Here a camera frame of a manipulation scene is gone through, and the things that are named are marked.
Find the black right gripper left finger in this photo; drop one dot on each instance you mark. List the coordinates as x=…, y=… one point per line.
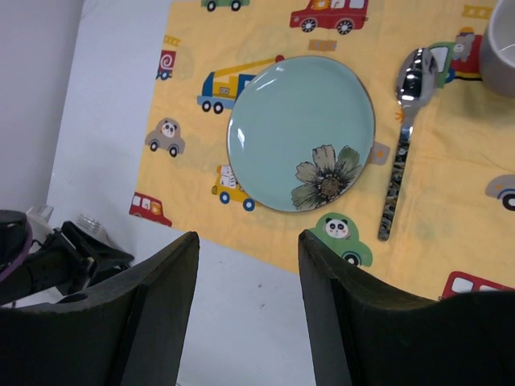
x=127, y=330

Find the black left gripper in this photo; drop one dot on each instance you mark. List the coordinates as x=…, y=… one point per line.
x=91, y=256

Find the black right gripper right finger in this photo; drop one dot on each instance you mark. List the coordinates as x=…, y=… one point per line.
x=363, y=331

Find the yellow car-print cloth placemat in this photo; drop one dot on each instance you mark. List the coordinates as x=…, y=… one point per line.
x=453, y=229

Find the green ceramic plate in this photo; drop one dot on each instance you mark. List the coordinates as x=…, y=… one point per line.
x=301, y=133

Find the silver metal spoon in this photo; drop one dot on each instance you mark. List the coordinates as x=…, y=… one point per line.
x=415, y=86

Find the lavender ceramic mug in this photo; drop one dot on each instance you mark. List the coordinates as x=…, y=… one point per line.
x=497, y=50

